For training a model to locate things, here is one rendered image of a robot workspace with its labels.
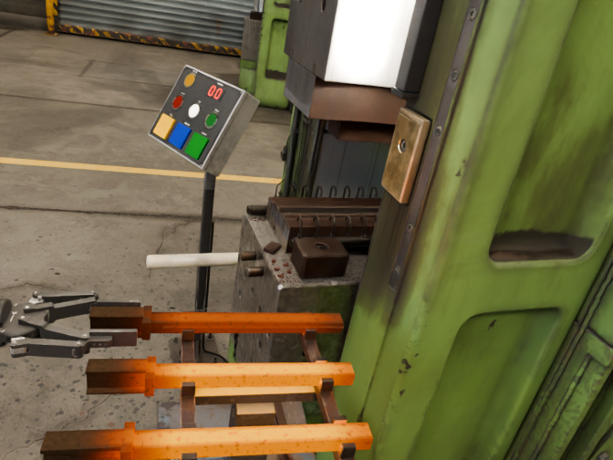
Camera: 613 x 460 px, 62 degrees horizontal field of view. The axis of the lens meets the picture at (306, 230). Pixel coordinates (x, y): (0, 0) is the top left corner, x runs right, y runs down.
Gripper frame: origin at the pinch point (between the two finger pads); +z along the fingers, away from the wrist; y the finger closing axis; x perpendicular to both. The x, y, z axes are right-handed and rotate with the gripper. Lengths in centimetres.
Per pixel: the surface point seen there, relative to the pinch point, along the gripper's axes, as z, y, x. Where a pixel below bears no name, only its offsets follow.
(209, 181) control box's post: 19, -102, -18
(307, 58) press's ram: 35, -46, 38
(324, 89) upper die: 38, -40, 33
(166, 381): 7.7, 13.1, -0.2
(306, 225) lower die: 40, -41, -2
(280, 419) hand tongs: 30.5, -0.8, -25.4
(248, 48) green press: 85, -561, -41
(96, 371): -1.8, 12.8, 1.6
